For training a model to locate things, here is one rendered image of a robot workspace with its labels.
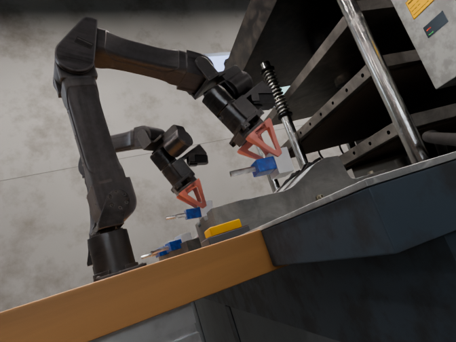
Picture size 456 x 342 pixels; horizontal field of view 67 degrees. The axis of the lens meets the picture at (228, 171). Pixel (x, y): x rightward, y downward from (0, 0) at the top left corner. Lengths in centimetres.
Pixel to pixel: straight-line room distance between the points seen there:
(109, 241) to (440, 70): 114
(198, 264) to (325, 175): 66
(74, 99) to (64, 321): 43
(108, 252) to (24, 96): 325
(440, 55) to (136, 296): 122
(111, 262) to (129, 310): 28
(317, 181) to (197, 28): 371
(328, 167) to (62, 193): 274
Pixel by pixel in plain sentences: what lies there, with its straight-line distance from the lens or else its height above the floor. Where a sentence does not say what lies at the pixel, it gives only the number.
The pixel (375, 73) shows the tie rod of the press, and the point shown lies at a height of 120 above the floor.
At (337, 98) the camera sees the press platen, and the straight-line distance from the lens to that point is 164.
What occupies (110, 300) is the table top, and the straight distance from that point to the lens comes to 29.
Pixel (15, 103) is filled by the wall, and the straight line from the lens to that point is 373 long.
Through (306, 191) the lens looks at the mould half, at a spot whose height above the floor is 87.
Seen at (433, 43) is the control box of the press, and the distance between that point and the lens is 137.
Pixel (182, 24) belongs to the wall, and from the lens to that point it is 444.
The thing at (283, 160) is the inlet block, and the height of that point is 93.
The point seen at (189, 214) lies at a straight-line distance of 96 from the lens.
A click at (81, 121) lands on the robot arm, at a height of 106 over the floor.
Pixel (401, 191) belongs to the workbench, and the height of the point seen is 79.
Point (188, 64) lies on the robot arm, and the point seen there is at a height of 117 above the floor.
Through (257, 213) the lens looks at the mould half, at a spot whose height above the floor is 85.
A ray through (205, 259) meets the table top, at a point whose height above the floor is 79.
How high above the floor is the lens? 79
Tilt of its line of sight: 12 degrees up
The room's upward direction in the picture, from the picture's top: 18 degrees counter-clockwise
